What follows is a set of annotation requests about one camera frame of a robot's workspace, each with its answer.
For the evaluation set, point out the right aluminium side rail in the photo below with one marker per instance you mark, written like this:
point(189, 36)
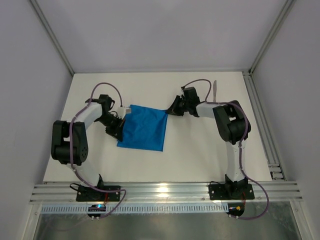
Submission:
point(273, 158)

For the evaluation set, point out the left aluminium frame post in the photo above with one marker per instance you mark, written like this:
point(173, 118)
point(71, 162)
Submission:
point(51, 35)

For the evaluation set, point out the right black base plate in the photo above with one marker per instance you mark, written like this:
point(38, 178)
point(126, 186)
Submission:
point(219, 191)

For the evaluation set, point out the aluminium frame post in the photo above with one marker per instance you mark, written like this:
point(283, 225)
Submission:
point(51, 35)
point(272, 33)

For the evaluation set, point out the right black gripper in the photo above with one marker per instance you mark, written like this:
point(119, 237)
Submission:
point(180, 104)

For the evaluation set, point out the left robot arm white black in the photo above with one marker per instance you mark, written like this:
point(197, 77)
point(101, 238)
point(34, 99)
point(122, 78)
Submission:
point(69, 146)

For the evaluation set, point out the right black connector box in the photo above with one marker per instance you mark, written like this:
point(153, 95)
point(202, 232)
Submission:
point(235, 211)

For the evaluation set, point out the right aluminium frame post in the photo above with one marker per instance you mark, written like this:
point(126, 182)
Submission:
point(272, 33)

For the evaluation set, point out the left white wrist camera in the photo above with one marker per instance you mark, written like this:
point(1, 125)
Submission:
point(123, 111)

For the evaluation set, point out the slotted grey cable duct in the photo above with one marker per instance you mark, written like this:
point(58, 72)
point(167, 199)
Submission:
point(136, 208)

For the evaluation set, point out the aluminium front rail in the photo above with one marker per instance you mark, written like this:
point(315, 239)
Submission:
point(160, 192)

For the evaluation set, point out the silver table knife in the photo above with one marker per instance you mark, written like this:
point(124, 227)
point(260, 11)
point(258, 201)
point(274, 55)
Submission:
point(214, 91)

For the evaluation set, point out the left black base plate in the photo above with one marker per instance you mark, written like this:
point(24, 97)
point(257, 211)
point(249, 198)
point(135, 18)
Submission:
point(87, 194)

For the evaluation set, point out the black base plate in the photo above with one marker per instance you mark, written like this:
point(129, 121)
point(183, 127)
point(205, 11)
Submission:
point(87, 194)
point(219, 191)

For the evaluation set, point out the left black connector box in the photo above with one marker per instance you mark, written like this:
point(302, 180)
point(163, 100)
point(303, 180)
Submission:
point(95, 211)

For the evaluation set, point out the black connector box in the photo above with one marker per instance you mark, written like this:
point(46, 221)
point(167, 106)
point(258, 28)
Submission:
point(235, 211)
point(95, 211)

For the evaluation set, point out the blue cloth napkin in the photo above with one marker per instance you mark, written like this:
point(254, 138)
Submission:
point(144, 129)

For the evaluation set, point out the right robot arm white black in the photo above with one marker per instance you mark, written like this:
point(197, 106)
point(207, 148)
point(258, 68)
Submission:
point(233, 127)

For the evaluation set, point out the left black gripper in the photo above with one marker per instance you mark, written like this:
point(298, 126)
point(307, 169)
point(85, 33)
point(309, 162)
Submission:
point(115, 128)

